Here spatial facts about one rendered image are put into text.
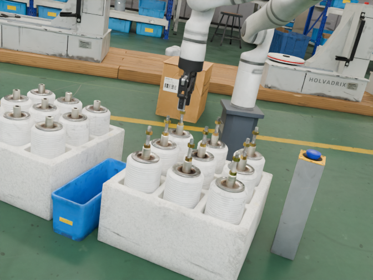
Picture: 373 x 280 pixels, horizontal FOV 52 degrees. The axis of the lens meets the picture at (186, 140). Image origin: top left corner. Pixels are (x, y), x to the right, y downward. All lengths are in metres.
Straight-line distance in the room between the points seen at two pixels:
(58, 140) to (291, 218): 0.70
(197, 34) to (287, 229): 0.61
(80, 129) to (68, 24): 1.93
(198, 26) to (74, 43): 1.90
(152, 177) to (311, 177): 0.43
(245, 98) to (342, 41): 2.02
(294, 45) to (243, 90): 4.12
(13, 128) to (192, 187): 0.56
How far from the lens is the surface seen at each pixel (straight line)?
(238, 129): 1.46
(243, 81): 1.43
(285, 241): 1.19
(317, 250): 1.31
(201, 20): 1.14
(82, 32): 2.98
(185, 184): 0.95
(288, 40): 5.49
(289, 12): 1.18
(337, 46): 3.37
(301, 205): 1.13
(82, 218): 1.07
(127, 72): 2.84
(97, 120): 1.32
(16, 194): 1.24
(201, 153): 1.08
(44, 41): 2.98
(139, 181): 1.01
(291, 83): 3.11
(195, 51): 1.13
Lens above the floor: 0.68
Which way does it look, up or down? 21 degrees down
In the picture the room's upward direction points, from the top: 10 degrees clockwise
